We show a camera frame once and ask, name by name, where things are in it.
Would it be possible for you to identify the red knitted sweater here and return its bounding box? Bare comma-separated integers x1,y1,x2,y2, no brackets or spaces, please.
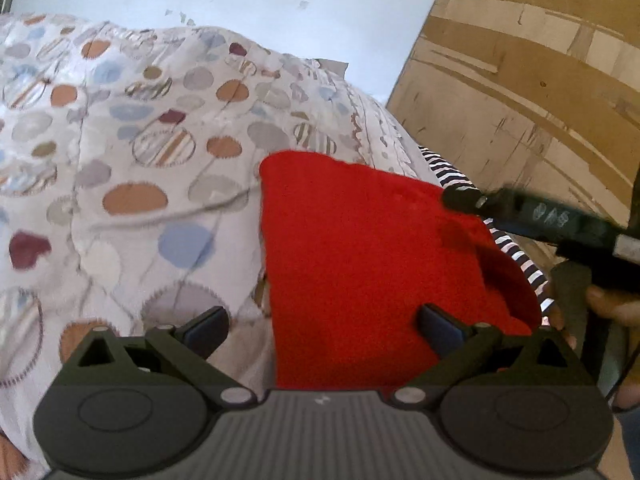
259,151,541,393

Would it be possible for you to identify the person's right hand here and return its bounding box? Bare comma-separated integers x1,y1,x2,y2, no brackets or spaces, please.
539,282,640,411

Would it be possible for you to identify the striped bed sheet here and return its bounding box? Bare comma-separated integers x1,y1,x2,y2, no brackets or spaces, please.
418,145,554,326

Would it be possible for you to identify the polka dot quilt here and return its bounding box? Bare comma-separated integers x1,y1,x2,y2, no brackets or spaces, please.
1,14,435,479

